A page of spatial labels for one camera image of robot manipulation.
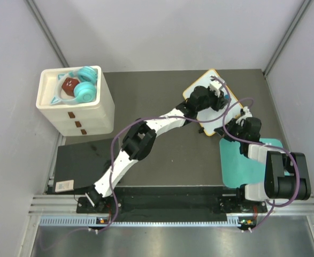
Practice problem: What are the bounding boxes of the dark red cube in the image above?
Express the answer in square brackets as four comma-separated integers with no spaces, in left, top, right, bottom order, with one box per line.
[62,78,80,97]

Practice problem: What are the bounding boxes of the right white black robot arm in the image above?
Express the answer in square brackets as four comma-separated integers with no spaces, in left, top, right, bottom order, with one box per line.
[215,117,311,212]

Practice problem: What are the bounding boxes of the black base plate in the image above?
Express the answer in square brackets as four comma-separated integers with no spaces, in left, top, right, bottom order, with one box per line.
[76,186,267,222]

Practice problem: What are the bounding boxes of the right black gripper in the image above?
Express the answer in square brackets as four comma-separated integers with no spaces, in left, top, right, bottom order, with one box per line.
[215,119,246,143]

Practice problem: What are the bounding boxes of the aluminium frame rail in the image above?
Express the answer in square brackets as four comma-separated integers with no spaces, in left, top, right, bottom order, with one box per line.
[28,195,82,215]

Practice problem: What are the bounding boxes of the yellow framed whiteboard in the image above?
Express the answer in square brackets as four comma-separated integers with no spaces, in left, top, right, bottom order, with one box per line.
[182,69,243,137]

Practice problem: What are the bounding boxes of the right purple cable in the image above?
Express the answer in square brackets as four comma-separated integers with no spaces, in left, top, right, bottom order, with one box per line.
[222,96,301,233]

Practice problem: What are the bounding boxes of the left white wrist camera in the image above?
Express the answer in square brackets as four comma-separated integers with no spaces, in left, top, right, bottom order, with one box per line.
[209,77,226,97]

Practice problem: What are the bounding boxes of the black box with label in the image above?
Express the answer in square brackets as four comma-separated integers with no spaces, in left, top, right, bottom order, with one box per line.
[52,139,112,194]

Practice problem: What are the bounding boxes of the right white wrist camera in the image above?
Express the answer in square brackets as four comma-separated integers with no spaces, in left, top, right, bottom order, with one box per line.
[240,106,253,119]

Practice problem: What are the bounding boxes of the grey slotted cable duct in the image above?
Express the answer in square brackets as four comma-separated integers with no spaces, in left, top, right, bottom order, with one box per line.
[39,216,256,228]

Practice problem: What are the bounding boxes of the white drawer unit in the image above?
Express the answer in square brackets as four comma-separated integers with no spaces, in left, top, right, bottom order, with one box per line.
[36,65,115,137]

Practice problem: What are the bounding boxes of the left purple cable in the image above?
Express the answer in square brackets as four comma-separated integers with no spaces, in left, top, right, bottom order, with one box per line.
[39,75,232,251]

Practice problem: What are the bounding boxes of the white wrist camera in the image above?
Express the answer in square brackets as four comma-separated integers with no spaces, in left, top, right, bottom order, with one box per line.
[209,77,226,97]
[240,106,253,119]

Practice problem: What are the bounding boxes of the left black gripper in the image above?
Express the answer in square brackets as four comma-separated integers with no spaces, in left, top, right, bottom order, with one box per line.
[196,88,228,113]

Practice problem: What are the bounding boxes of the teal cutting board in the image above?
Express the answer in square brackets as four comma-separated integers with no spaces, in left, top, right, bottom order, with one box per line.
[219,138,285,188]

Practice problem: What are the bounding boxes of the teal cat ear headphones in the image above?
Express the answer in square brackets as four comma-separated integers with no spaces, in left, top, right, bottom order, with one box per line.
[50,66,98,105]

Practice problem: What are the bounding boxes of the purple cable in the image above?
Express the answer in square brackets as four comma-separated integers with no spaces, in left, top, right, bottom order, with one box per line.
[222,96,301,233]
[39,75,232,251]

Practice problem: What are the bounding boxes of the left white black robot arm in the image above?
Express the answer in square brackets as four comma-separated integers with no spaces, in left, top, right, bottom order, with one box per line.
[86,86,231,213]

